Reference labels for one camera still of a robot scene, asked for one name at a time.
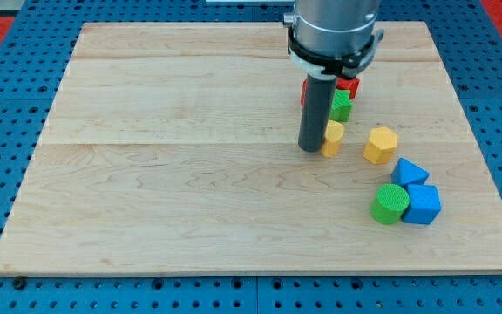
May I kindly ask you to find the red circle block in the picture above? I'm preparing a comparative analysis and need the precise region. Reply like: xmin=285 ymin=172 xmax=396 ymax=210
xmin=300 ymin=79 xmax=307 ymax=107

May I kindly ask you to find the green star block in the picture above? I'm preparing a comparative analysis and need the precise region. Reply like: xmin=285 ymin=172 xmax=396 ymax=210
xmin=329 ymin=90 xmax=353 ymax=122

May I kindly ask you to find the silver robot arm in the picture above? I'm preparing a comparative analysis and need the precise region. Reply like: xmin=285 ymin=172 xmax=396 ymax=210
xmin=282 ymin=0 xmax=383 ymax=80

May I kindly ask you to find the red block behind star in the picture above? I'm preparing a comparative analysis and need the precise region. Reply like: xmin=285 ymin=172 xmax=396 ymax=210
xmin=336 ymin=78 xmax=360 ymax=99

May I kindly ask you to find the wooden board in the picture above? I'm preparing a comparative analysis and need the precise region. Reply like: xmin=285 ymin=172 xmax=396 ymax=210
xmin=0 ymin=22 xmax=502 ymax=277

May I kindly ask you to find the yellow heart block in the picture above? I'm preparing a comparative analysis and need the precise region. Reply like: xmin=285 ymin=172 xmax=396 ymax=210
xmin=321 ymin=120 xmax=345 ymax=157

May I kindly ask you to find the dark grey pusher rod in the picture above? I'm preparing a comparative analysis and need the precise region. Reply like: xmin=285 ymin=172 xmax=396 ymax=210
xmin=298 ymin=75 xmax=337 ymax=153

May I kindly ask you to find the yellow hexagon block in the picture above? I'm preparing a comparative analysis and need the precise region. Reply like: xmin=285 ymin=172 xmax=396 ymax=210
xmin=363 ymin=126 xmax=398 ymax=165

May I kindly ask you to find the green cylinder block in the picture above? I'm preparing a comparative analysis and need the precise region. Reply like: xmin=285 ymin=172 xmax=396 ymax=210
xmin=370 ymin=183 xmax=410 ymax=225

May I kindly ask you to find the blue triangle block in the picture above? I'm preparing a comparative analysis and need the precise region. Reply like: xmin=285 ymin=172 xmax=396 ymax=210
xmin=391 ymin=158 xmax=430 ymax=188

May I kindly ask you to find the blue cube block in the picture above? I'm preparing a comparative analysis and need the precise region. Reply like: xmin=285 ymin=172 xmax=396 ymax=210
xmin=402 ymin=184 xmax=441 ymax=225

